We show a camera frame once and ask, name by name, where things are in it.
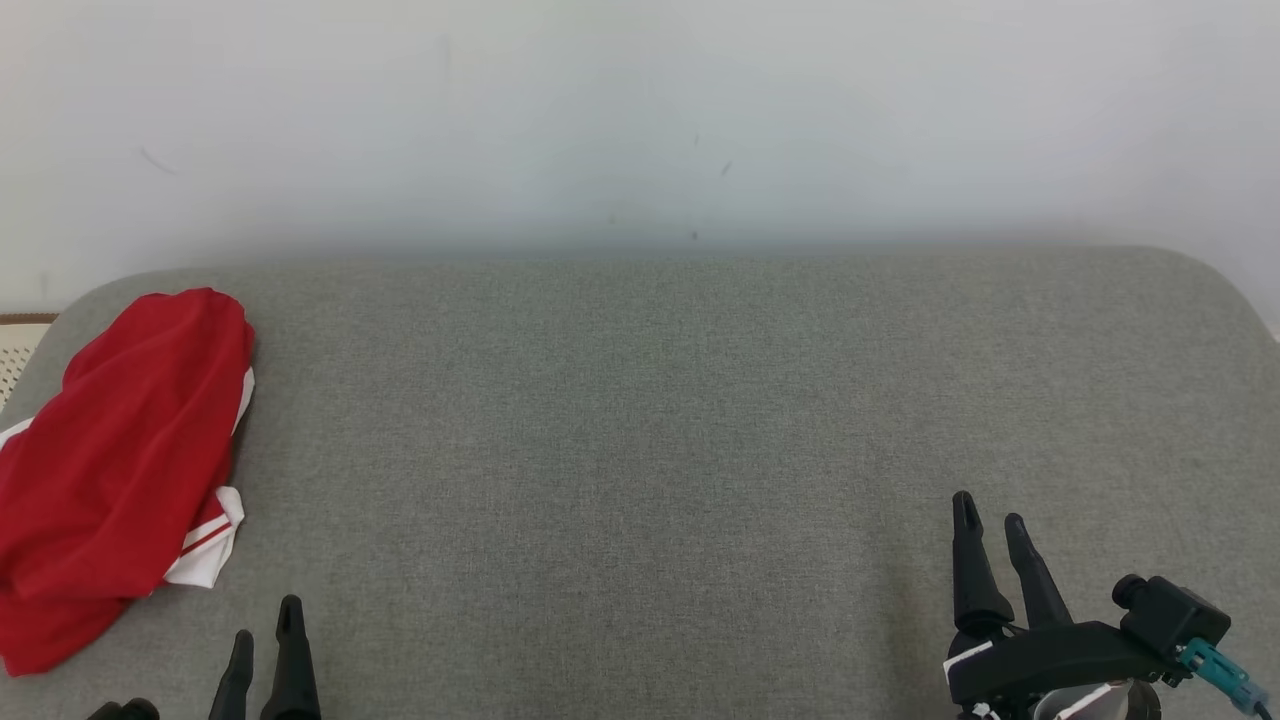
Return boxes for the cream perforated laundry basket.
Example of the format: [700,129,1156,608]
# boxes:
[0,313,59,411]

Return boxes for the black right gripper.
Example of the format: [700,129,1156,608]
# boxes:
[945,490,1191,720]

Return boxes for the red basketball jersey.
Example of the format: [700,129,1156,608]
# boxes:
[0,415,247,678]

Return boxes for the red shorts with white band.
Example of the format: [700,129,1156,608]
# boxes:
[0,287,257,603]

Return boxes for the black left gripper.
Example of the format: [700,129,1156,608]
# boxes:
[85,595,323,720]

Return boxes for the teal cable connector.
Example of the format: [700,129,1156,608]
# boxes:
[1178,638,1273,717]

